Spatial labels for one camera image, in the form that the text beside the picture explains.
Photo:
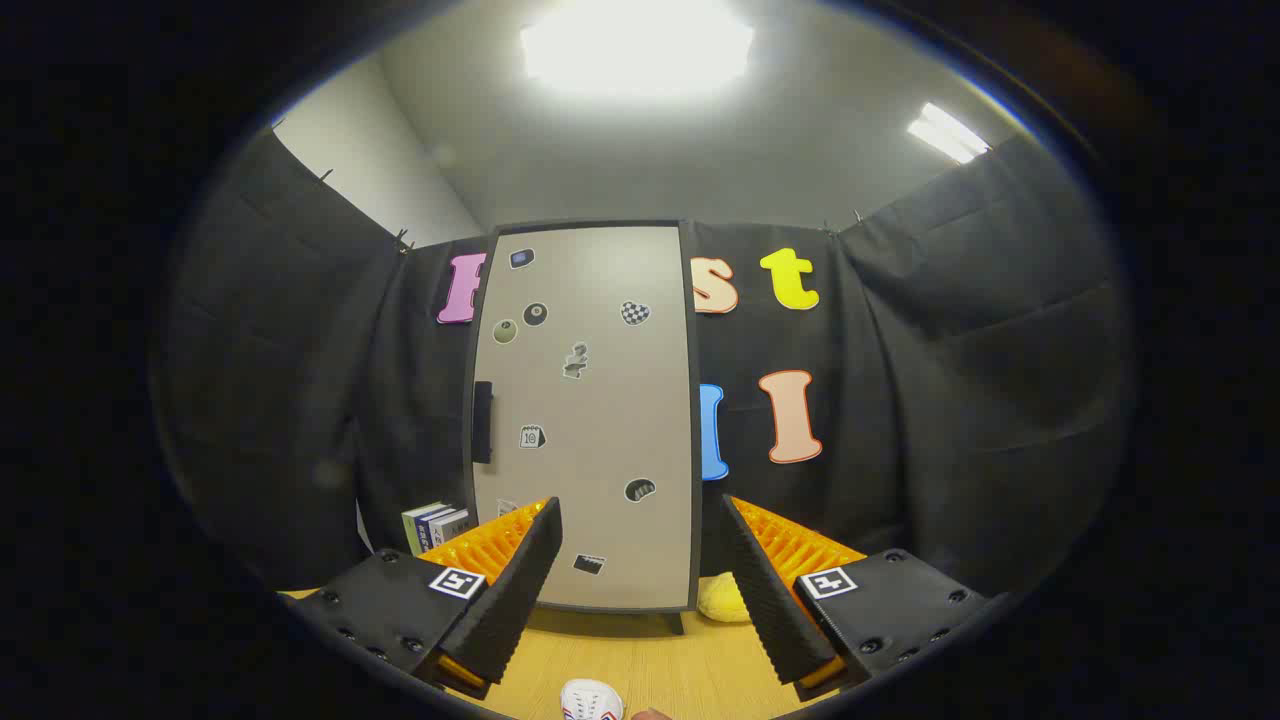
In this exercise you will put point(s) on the green spine book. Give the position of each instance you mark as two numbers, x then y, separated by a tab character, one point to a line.
412	530

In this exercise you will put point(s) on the dark grey shoe cabinet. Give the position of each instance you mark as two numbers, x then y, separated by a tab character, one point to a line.
693	450

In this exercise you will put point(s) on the large ceiling light panel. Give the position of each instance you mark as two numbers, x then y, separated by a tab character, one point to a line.
635	50

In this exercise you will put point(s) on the yellow plush toy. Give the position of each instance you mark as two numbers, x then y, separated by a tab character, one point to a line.
720	600

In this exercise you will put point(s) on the black backdrop cloth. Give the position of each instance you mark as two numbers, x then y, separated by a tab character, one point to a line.
300	400

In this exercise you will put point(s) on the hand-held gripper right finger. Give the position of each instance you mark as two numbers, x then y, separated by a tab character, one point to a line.
765	600

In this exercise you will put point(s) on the narrow ceiling light panel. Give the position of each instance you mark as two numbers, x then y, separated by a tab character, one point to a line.
945	132

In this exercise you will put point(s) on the blue spine book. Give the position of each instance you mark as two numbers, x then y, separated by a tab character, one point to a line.
432	525

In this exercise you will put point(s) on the white canvas shoe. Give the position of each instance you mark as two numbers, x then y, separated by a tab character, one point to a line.
590	700

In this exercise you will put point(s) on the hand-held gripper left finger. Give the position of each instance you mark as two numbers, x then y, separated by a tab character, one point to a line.
520	590

